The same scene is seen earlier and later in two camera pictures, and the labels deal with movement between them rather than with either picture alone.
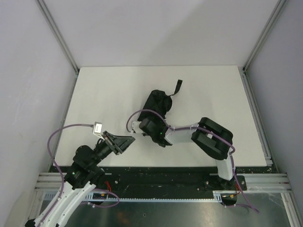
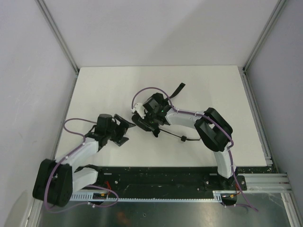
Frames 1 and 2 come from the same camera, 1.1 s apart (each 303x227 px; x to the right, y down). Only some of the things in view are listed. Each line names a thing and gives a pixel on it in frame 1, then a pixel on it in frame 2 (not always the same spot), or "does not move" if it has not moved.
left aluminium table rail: x=54 y=157 does not move
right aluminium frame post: x=264 y=37 does not move
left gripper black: x=112 y=144 to x=119 y=131
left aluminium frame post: x=56 y=31 does not move
